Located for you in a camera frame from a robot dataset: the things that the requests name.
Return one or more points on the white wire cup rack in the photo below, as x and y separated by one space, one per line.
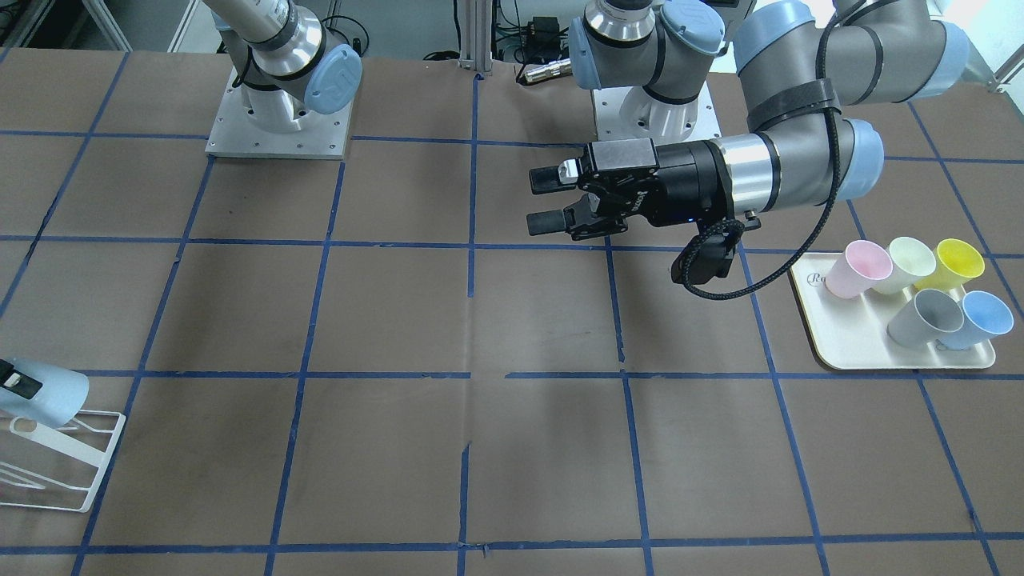
57 469

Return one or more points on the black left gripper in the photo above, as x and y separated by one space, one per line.
685 186

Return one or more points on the light blue plastic cup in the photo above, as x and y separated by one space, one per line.
62 395

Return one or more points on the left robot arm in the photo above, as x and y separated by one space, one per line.
795 78

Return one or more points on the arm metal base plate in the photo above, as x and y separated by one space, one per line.
629 112
254 124

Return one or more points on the aluminium frame post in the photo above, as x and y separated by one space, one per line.
475 36

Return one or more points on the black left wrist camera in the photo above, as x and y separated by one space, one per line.
710 254

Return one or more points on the yellow plastic cup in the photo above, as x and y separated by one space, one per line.
956 262

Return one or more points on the pink plastic cup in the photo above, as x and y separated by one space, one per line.
862 265

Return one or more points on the pale green plastic cup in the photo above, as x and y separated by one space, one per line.
912 260

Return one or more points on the cream plastic tray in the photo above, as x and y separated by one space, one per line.
850 334

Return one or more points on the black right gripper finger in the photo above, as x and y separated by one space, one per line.
18 382

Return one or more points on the grey plastic cup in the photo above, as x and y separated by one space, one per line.
930 315

